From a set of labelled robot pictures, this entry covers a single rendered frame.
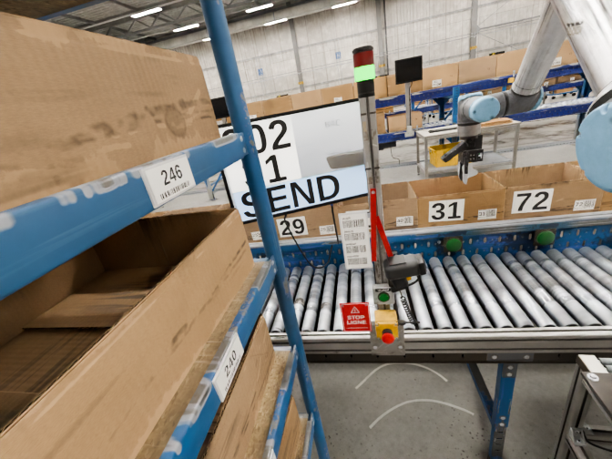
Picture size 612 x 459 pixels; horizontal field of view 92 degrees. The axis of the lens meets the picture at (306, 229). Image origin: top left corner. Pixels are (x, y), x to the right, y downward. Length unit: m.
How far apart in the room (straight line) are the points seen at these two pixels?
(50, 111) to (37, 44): 0.04
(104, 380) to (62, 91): 0.20
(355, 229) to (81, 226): 0.78
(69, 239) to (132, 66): 0.17
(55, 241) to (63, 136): 0.08
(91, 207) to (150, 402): 0.17
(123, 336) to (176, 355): 0.07
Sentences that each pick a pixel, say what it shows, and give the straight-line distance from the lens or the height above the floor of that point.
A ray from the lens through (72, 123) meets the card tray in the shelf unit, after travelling 0.26.
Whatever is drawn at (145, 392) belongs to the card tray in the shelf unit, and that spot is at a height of 1.37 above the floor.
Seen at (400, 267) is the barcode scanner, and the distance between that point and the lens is 0.91.
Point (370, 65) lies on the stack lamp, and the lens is 0.83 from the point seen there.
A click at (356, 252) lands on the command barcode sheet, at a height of 1.11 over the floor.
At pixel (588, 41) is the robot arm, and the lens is 0.79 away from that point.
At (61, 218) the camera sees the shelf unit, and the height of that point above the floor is 1.53.
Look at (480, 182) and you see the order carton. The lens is 1.91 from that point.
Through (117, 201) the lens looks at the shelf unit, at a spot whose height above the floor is 1.53.
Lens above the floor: 1.57
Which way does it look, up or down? 23 degrees down
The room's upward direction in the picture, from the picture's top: 11 degrees counter-clockwise
